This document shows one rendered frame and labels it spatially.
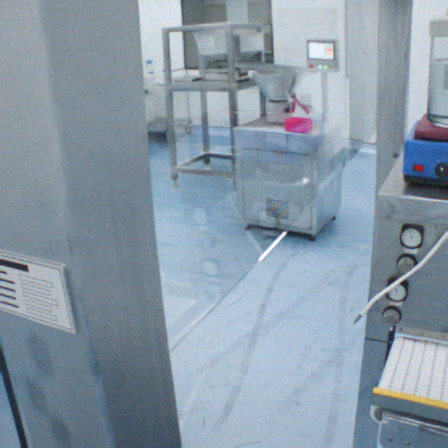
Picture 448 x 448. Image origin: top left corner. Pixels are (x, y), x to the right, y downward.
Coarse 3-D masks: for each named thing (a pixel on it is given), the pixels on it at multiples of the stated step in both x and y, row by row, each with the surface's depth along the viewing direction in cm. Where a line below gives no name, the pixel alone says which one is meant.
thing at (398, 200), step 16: (400, 160) 97; (400, 176) 88; (384, 192) 81; (400, 192) 80; (416, 192) 80; (432, 192) 80; (384, 208) 81; (400, 208) 80; (416, 208) 79; (432, 208) 77
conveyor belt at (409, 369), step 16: (400, 336) 120; (400, 352) 114; (416, 352) 114; (432, 352) 113; (384, 368) 112; (400, 368) 109; (416, 368) 108; (432, 368) 108; (384, 384) 105; (400, 384) 104; (416, 384) 103; (432, 384) 103
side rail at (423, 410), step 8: (376, 400) 97; (384, 400) 96; (392, 400) 96; (400, 400) 95; (408, 400) 94; (392, 408) 96; (400, 408) 95; (408, 408) 95; (416, 408) 94; (424, 408) 93; (432, 408) 93; (440, 408) 92; (424, 416) 94; (432, 416) 93; (440, 416) 92
